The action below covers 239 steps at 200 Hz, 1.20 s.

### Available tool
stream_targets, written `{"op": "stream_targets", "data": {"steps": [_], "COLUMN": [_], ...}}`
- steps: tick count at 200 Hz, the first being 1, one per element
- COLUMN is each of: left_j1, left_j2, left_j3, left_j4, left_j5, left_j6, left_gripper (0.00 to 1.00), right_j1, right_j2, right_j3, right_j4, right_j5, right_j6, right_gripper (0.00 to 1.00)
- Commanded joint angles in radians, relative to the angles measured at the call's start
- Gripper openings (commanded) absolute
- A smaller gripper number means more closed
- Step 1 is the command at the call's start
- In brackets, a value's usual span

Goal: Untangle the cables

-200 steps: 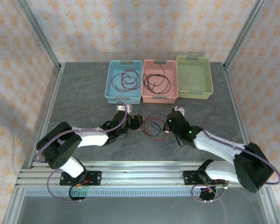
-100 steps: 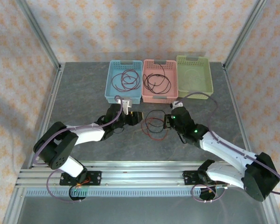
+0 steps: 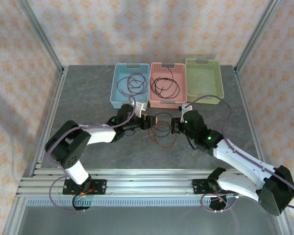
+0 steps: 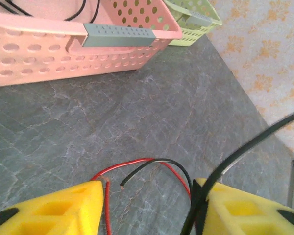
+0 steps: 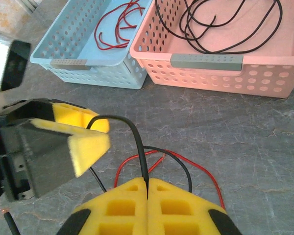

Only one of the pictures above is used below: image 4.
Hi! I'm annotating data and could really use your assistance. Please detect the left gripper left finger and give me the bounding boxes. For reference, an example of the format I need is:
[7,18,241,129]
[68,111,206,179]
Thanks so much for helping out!
[0,180,105,235]

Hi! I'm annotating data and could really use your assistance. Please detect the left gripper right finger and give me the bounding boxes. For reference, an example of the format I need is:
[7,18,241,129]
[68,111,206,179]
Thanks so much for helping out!
[191,178,294,235]

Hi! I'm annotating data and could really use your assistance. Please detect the thin red cable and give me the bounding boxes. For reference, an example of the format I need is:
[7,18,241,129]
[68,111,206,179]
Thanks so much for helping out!
[92,158,192,235]

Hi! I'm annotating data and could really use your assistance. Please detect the red and black cables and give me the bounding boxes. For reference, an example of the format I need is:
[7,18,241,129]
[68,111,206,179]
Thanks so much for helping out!
[120,109,294,235]

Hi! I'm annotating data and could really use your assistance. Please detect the pink plastic basket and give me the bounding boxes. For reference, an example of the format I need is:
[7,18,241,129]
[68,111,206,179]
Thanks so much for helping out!
[0,0,183,88]

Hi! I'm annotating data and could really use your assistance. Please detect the green plastic basket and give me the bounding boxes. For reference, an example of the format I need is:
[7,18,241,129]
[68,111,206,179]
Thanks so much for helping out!
[163,0,223,47]

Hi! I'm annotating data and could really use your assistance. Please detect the thin black cable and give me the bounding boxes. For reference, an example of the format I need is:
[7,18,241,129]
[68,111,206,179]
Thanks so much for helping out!
[0,0,101,22]

